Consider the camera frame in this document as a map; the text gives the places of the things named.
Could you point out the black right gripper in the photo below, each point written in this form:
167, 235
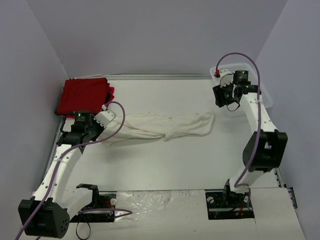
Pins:
221, 96

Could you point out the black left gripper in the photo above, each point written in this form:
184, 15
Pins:
92, 130

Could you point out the white t-shirt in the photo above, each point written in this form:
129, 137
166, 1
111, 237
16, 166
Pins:
150, 126

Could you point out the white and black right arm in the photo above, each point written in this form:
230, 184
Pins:
266, 146

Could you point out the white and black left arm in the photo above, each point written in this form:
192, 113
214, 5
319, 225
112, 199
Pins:
43, 215

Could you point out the white plastic basket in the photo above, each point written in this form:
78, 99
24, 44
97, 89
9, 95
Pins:
252, 77

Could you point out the dark red folded t-shirt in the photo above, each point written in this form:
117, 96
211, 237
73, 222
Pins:
81, 87

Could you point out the white foam board front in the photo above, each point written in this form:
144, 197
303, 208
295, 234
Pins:
182, 215

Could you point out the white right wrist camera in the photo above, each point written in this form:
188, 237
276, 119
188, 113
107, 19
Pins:
225, 78

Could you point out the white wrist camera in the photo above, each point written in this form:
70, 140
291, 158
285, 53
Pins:
103, 118
225, 78

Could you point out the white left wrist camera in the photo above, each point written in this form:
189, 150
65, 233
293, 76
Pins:
103, 118

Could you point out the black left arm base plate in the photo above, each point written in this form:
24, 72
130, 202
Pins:
100, 214

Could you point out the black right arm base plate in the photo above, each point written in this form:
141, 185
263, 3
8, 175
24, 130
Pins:
231, 207

